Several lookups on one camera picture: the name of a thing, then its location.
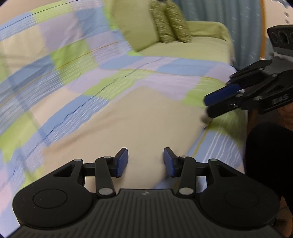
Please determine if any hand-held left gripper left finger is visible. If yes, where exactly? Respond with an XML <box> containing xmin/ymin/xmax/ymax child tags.
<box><xmin>53</xmin><ymin>148</ymin><xmax>129</xmax><ymax>199</ymax></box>

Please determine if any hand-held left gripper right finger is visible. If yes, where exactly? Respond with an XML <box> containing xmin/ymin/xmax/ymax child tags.
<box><xmin>163</xmin><ymin>147</ymin><xmax>241</xmax><ymax>199</ymax></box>

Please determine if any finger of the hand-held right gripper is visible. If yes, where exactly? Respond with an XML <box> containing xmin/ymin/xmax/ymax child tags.
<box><xmin>207</xmin><ymin>93</ymin><xmax>255</xmax><ymax>118</ymax></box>
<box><xmin>204</xmin><ymin>60</ymin><xmax>273</xmax><ymax>106</ymax></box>

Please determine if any green covered sofa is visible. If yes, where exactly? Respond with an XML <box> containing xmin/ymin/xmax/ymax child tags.
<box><xmin>110</xmin><ymin>0</ymin><xmax>236</xmax><ymax>67</ymax></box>

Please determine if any blue curtain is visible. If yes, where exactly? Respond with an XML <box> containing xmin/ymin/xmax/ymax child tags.
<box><xmin>173</xmin><ymin>0</ymin><xmax>264</xmax><ymax>69</ymax></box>

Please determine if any white wooden chair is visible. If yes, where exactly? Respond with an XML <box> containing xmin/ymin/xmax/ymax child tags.
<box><xmin>261</xmin><ymin>0</ymin><xmax>293</xmax><ymax>57</ymax></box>

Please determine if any person's leg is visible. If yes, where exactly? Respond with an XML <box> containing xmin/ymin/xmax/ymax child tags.
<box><xmin>244</xmin><ymin>122</ymin><xmax>293</xmax><ymax>238</ymax></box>

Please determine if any green zigzag cushion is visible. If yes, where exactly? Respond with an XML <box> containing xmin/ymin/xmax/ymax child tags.
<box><xmin>165</xmin><ymin>0</ymin><xmax>191</xmax><ymax>43</ymax></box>
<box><xmin>150</xmin><ymin>0</ymin><xmax>175</xmax><ymax>44</ymax></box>

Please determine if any checked blanket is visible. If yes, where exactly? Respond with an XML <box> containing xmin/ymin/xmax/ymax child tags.
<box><xmin>0</xmin><ymin>0</ymin><xmax>248</xmax><ymax>229</ymax></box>

